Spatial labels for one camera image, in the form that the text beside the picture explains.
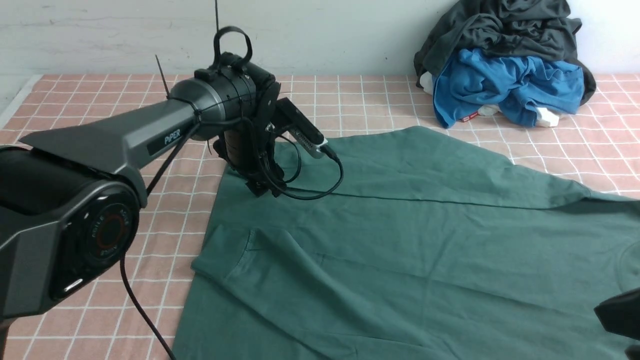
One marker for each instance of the blue crumpled garment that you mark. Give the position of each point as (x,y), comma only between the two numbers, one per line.
(518,85)

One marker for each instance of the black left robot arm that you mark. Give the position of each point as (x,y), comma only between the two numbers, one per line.
(71,197)

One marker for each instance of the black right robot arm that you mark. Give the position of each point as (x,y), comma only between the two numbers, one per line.
(620,315)

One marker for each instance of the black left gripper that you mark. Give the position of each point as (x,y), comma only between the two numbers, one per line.
(248,141)

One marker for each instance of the green long-sleeve top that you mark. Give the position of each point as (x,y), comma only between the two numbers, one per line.
(430,249)

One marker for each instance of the dark grey crumpled garment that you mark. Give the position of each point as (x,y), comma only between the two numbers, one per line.
(506,28)

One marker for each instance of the pink checkered tablecloth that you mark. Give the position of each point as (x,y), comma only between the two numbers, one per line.
(598,147)

